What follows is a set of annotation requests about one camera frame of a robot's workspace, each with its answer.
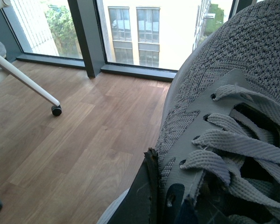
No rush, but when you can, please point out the white chair leg with caster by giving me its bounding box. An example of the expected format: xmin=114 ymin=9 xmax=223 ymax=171
xmin=0 ymin=0 xmax=62 ymax=117

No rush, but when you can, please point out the grey sneaker with laces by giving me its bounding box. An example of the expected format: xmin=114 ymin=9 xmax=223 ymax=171
xmin=97 ymin=0 xmax=280 ymax=224

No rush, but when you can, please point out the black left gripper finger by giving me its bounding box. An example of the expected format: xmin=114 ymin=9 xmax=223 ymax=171
xmin=108 ymin=148 xmax=158 ymax=224

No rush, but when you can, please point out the dark window frame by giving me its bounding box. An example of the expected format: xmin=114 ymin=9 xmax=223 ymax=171
xmin=0 ymin=0 xmax=240 ymax=81

